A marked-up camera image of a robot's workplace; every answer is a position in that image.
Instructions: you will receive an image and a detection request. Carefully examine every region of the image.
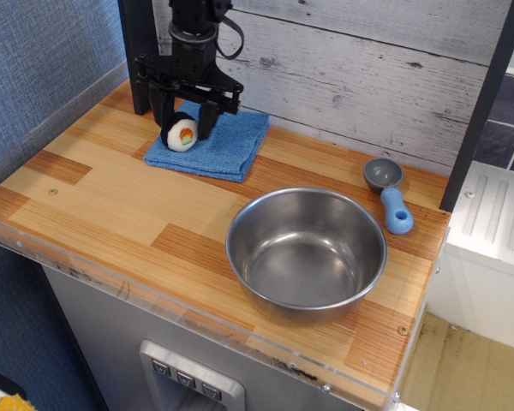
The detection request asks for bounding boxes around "white ribbed side unit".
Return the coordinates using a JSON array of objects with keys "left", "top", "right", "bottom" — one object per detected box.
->
[{"left": 427, "top": 162, "right": 514, "bottom": 348}]

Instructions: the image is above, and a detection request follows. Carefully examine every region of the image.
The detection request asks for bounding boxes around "yellow black object at corner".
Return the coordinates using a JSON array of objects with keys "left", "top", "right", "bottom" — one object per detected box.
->
[{"left": 0, "top": 390, "right": 36, "bottom": 411}]

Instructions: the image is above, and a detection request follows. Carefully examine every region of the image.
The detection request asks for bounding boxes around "plush sushi roll toy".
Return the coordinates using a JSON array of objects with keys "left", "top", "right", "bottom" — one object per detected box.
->
[{"left": 160, "top": 111, "right": 198, "bottom": 152}]

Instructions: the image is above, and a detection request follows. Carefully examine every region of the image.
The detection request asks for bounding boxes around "silver dispenser button panel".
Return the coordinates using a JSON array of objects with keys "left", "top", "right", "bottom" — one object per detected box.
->
[{"left": 140, "top": 340, "right": 246, "bottom": 410}]

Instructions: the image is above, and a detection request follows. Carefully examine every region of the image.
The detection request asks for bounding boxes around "dark grey left post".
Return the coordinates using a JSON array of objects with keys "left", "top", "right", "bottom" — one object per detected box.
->
[{"left": 117, "top": 0, "right": 158, "bottom": 115}]

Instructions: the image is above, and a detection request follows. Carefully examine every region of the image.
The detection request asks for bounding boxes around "dark grey right post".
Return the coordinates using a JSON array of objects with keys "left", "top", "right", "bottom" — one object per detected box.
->
[{"left": 439, "top": 1, "right": 514, "bottom": 212}]

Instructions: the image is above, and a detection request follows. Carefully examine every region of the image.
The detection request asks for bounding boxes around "grey scoop blue handle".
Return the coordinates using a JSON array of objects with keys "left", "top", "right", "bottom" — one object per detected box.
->
[{"left": 362, "top": 158, "right": 414, "bottom": 235}]

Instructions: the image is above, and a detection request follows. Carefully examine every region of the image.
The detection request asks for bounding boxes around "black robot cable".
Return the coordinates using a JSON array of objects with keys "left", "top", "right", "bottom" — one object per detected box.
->
[{"left": 216, "top": 15, "right": 245, "bottom": 61}]

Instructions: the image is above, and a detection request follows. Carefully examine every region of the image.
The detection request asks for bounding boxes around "grey toy cabinet front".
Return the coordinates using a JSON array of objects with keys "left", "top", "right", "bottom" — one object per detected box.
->
[{"left": 45, "top": 267, "right": 392, "bottom": 410}]

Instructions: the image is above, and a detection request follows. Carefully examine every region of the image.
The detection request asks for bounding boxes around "dark grey post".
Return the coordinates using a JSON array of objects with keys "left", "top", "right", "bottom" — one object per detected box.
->
[
  {"left": 439, "top": 1, "right": 514, "bottom": 212},
  {"left": 117, "top": 0, "right": 158, "bottom": 115}
]

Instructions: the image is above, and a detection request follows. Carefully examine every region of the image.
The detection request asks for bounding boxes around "folded blue cloth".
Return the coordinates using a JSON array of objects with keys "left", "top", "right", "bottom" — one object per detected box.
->
[{"left": 144, "top": 102, "right": 269, "bottom": 182}]

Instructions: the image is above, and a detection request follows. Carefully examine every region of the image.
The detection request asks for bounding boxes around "stainless steel bowl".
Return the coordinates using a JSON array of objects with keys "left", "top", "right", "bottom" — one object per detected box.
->
[{"left": 225, "top": 187, "right": 387, "bottom": 326}]

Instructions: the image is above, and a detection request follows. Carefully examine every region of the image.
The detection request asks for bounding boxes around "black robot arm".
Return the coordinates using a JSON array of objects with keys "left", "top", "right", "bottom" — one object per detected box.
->
[{"left": 136, "top": 1, "right": 243, "bottom": 142}]

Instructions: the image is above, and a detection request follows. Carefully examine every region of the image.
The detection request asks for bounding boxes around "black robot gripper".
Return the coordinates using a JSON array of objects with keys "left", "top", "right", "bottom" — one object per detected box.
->
[{"left": 136, "top": 25, "right": 243, "bottom": 140}]

